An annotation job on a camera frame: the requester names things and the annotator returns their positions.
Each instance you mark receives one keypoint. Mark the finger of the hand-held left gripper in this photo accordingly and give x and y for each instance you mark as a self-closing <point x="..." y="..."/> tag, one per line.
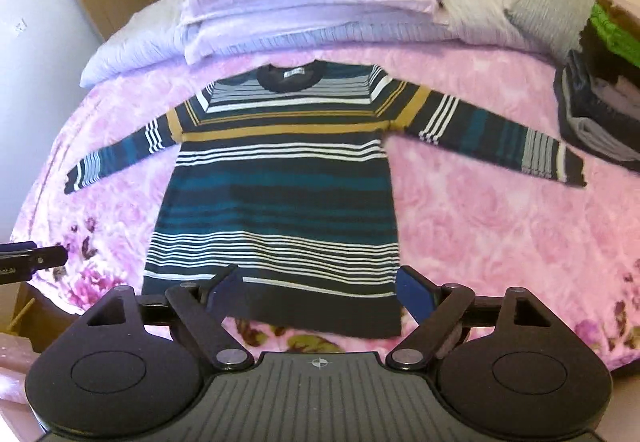
<point x="47" y="258"/>
<point x="20" y="247"/>

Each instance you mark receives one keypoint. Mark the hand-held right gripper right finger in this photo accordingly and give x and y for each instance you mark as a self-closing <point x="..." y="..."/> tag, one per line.
<point x="412" y="294"/>

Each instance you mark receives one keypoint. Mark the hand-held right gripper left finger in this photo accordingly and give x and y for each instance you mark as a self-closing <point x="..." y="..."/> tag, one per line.
<point x="229" y="292"/>

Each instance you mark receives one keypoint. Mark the striped knit sweater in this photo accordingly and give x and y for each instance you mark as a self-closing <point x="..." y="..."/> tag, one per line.
<point x="280" y="171"/>

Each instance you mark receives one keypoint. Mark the pink floral blanket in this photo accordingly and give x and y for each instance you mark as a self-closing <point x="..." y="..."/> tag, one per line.
<point x="475" y="232"/>

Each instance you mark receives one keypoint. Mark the grey striped quilt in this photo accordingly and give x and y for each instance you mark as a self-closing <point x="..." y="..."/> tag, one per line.
<point x="130" y="51"/>

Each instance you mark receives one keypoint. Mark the stack of folded dark clothes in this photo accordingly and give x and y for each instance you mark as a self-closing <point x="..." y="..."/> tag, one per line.
<point x="600" y="111"/>

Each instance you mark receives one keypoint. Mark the grey ribbed cushion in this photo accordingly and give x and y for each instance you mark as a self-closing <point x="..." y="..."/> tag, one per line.
<point x="555" y="6"/>

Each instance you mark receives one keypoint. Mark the green folded garment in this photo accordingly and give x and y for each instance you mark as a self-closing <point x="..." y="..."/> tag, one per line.
<point x="612" y="34"/>

